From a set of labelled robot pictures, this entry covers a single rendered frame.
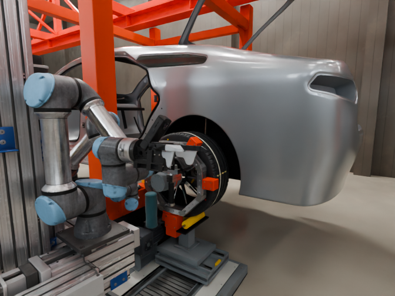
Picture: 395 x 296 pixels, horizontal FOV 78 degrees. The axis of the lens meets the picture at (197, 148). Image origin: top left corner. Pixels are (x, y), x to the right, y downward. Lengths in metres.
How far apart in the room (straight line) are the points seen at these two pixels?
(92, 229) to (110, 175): 0.38
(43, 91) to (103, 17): 1.11
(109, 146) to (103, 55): 1.18
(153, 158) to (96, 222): 0.52
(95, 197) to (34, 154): 0.29
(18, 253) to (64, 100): 0.64
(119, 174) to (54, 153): 0.27
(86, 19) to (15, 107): 0.99
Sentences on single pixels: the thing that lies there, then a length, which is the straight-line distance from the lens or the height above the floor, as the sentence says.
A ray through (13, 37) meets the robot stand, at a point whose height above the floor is 1.60.
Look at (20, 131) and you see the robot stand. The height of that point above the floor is 1.26.
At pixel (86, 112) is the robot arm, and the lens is 1.03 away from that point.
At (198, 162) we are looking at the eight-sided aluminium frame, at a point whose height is 0.99.
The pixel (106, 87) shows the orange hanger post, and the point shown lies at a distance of 1.86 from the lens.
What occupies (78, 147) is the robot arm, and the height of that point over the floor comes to 1.13.
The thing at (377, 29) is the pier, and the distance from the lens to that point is 6.30.
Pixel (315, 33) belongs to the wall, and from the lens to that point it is 6.74.
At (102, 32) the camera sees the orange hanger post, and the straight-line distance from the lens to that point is 1.93.
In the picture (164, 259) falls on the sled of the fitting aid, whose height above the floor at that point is 0.15.
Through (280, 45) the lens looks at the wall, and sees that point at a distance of 6.94.
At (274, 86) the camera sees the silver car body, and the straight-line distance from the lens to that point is 1.64.
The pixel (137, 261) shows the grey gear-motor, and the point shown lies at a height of 0.14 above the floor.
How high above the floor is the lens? 1.33
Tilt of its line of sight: 8 degrees down
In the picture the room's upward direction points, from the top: straight up
